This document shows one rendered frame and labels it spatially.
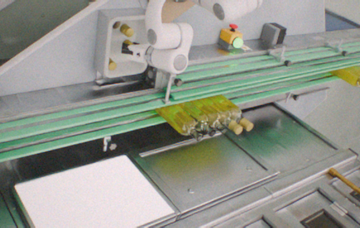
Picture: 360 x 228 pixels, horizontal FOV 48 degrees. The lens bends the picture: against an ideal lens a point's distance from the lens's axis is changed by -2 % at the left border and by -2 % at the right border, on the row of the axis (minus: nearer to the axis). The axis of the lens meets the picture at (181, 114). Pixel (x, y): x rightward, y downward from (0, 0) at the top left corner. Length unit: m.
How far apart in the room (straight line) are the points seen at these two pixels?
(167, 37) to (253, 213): 0.66
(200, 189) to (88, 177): 0.38
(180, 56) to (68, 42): 0.42
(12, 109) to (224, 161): 0.78
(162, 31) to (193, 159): 0.56
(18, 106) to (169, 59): 0.52
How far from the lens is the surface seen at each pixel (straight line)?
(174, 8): 1.61
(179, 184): 1.43
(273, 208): 1.50
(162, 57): 1.25
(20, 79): 1.46
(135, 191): 1.37
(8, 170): 1.49
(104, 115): 1.41
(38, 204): 1.31
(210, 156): 1.59
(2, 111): 1.38
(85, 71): 1.54
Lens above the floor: 1.98
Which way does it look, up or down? 39 degrees down
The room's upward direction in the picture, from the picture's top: 131 degrees clockwise
